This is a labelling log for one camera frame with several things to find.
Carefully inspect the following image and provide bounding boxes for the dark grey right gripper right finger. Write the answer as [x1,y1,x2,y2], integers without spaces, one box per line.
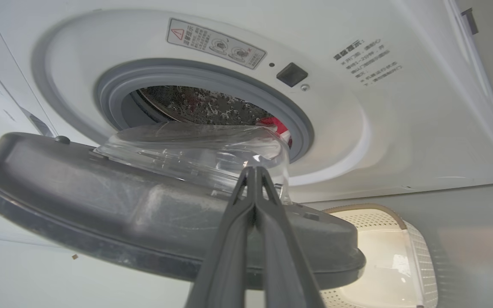
[255,166,325,308]

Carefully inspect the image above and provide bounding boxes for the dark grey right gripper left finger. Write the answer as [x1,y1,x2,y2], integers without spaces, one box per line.
[185,167,256,308]

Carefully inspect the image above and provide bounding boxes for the round grey glass washer door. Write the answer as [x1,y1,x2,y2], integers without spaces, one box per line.
[0,122,367,290]

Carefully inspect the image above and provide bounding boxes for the red garment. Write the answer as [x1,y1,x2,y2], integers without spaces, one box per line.
[257,116,293,148]

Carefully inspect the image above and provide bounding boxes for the cream perforated laundry basket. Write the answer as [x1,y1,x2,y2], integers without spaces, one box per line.
[319,204,439,308]

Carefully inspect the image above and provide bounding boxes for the white front-load washing machine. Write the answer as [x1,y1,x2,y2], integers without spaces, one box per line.
[0,0,493,204]

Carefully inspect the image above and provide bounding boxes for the grey rubber door gasket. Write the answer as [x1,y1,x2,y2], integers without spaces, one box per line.
[95,59,315,163]

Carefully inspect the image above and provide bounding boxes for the black door latch socket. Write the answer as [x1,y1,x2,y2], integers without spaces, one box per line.
[276,62,309,88]

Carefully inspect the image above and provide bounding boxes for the perforated steel washer drum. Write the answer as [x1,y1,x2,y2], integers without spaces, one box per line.
[137,86,275,127]

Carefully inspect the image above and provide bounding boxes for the grey warning label sticker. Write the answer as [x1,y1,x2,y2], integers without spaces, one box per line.
[166,18,267,70]

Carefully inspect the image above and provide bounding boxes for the small dark side clip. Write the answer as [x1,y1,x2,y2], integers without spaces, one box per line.
[462,8,479,36]

